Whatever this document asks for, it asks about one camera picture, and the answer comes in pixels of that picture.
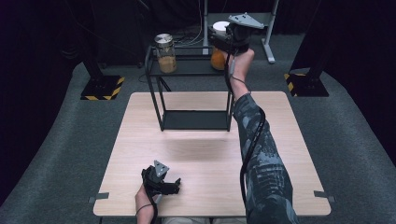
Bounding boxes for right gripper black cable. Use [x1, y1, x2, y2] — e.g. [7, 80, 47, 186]
[223, 52, 267, 208]

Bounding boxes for white-lidded jar with orange contents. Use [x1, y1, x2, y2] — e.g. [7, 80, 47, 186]
[210, 21, 232, 71]

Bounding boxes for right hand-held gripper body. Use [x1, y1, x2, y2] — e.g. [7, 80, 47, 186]
[225, 12, 266, 57]

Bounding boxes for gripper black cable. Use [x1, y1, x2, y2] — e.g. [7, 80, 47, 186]
[223, 52, 267, 208]
[135, 193, 163, 224]

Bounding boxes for black metal shelf rack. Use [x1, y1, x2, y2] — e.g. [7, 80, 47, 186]
[144, 45, 236, 133]

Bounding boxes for grey metal stand frame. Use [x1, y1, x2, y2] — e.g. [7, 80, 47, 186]
[202, 0, 280, 65]

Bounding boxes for glass jar with brown powder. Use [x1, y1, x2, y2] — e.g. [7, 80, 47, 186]
[153, 33, 178, 75]

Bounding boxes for grey tape piece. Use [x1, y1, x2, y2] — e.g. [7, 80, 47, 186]
[87, 191, 111, 204]
[313, 189, 336, 203]

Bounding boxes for black stand with striped base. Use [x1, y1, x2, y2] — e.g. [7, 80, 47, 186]
[79, 0, 126, 102]
[283, 0, 340, 98]

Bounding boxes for person's left hand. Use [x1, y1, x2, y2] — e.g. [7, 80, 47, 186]
[134, 184, 162, 209]

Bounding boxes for person's right hand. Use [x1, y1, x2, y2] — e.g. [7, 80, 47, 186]
[229, 49, 256, 84]

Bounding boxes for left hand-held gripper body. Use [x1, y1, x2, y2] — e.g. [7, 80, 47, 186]
[147, 160, 180, 197]

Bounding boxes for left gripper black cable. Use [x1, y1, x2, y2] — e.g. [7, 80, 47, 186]
[135, 193, 163, 224]

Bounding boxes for cables on floor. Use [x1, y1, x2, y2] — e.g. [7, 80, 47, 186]
[172, 0, 207, 47]

